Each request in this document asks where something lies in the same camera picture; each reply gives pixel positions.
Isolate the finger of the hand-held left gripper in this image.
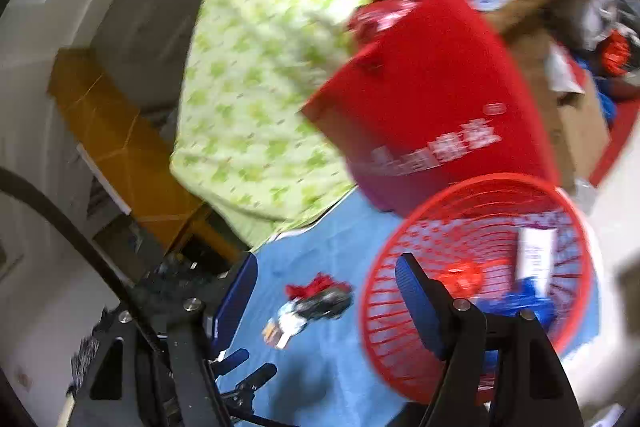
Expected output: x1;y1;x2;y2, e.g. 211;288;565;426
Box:
220;363;278;410
217;348;251;375

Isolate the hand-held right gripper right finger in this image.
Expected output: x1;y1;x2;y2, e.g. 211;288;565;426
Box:
395;253;586;427

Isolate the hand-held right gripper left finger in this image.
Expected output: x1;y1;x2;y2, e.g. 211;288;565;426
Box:
65;252;258;427

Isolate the red plastic mesh basket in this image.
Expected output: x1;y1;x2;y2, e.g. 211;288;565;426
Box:
357;173;596;405

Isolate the small white orange box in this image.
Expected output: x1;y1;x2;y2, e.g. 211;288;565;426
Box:
262;316;303;350

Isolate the red shiny wrapper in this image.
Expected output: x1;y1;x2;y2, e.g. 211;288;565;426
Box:
440;261;486;295

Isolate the blue towel mat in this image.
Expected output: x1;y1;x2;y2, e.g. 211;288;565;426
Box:
215;187;601;427

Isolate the blue crumpled wrapper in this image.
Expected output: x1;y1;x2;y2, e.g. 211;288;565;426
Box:
475;277;558;333

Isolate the white cardboard packet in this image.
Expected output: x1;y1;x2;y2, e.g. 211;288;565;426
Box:
515;227;558;295

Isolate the red paper gift bag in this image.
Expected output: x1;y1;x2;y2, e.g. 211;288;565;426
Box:
300;0;561;218

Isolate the green floral quilt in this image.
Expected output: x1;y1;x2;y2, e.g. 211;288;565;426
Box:
170;0;401;248

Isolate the orange wooden headboard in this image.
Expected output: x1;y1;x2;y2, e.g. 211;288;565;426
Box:
47;49;241;260

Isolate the brown cardboard box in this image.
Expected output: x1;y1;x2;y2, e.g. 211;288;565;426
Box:
510;27;613;188

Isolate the red plastic bag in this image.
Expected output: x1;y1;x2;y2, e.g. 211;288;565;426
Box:
347;0;426;44

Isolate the orange snack bag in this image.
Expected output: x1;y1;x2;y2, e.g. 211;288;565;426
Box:
597;32;633;75

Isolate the black cable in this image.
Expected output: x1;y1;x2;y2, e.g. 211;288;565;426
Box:
0;169;166;358

